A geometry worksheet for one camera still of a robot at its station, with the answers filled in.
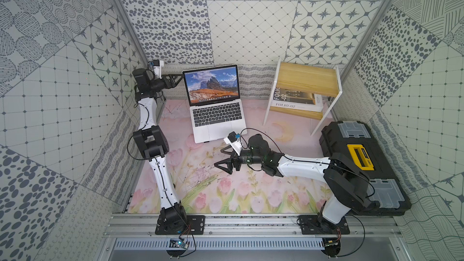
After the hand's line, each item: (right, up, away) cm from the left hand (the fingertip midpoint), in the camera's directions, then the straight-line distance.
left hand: (178, 74), depth 94 cm
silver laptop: (+18, -10, +7) cm, 22 cm away
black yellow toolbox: (+87, -33, -12) cm, 94 cm away
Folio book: (+64, -13, 0) cm, 65 cm away
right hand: (+24, -40, -17) cm, 50 cm away
